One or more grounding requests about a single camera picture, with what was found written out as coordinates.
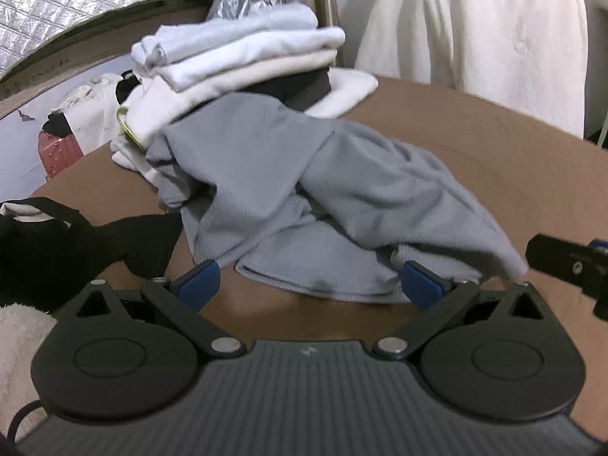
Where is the brown window frame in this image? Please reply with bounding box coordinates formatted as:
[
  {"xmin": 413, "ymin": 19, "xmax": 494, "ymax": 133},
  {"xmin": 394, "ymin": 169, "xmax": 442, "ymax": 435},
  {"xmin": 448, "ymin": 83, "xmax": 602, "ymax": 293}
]
[{"xmin": 0, "ymin": 0, "xmax": 217, "ymax": 115}]

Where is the cream folded garment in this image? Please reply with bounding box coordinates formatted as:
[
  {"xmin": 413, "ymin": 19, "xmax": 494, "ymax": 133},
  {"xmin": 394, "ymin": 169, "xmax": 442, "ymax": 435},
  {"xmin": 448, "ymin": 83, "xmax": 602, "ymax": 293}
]
[{"xmin": 176, "ymin": 50, "xmax": 339, "ymax": 105}]

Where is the white hanging garment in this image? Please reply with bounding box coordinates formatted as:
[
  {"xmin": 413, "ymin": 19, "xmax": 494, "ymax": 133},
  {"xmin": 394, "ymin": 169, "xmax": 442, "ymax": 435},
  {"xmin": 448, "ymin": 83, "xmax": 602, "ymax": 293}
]
[{"xmin": 354, "ymin": 0, "xmax": 590, "ymax": 141}]

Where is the white printed cloth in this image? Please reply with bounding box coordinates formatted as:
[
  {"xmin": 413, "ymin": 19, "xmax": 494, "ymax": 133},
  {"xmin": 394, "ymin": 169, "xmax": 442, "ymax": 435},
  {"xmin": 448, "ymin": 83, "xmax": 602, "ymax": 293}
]
[{"xmin": 47, "ymin": 73, "xmax": 127, "ymax": 155}]

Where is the black folded garment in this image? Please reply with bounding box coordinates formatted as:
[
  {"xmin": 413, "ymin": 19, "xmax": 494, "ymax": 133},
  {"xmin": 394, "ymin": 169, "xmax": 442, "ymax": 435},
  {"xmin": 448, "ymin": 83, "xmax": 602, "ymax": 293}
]
[{"xmin": 252, "ymin": 69, "xmax": 333, "ymax": 109}]

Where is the grey t-shirt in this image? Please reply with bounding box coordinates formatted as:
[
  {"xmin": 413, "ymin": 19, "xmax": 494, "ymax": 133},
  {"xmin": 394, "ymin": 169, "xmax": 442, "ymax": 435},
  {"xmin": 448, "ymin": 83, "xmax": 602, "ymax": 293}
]
[{"xmin": 145, "ymin": 92, "xmax": 528, "ymax": 305}]

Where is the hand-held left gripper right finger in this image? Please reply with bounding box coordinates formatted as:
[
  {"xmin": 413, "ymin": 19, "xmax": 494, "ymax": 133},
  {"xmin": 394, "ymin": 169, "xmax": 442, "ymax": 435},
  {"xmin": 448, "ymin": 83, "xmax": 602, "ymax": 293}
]
[{"xmin": 373, "ymin": 260, "xmax": 547, "ymax": 362}]

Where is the black cloth with white lining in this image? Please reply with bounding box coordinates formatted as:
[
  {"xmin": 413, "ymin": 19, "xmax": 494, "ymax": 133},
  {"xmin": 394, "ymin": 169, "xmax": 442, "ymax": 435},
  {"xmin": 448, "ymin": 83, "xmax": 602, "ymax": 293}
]
[{"xmin": 0, "ymin": 198, "xmax": 184, "ymax": 314}]

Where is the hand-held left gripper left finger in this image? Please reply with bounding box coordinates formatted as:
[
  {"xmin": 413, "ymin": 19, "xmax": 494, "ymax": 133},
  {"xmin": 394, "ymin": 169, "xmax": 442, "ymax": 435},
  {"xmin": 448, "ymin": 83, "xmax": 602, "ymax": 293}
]
[{"xmin": 71, "ymin": 260, "xmax": 248, "ymax": 359}]

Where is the silver quilted insulation panel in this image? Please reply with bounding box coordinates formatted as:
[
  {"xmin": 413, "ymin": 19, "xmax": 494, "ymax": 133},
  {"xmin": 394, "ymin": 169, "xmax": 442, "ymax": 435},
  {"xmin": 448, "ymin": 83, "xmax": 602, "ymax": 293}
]
[{"xmin": 0, "ymin": 0, "xmax": 229, "ymax": 81}]

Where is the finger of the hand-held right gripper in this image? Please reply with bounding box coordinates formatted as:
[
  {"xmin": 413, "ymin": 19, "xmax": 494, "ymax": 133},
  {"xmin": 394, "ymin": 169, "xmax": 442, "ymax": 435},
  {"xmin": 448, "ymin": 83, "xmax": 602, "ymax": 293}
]
[{"xmin": 526, "ymin": 234, "xmax": 608, "ymax": 321}]

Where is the red suitcase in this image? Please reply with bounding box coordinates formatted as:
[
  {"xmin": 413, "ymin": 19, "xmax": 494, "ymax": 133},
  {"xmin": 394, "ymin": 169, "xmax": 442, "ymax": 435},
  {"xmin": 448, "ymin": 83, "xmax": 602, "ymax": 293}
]
[{"xmin": 38, "ymin": 128, "xmax": 84, "ymax": 181}]

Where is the black cable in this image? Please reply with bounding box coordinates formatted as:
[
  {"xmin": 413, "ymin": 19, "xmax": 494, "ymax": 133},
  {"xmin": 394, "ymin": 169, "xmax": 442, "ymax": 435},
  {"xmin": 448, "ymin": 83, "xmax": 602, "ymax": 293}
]
[{"xmin": 7, "ymin": 399, "xmax": 44, "ymax": 442}]

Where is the cream fluffy blanket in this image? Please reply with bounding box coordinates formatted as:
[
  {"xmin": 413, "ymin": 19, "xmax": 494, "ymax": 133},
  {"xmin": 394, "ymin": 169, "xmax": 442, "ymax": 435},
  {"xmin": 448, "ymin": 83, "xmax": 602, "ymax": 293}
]
[{"xmin": 0, "ymin": 301, "xmax": 62, "ymax": 442}]

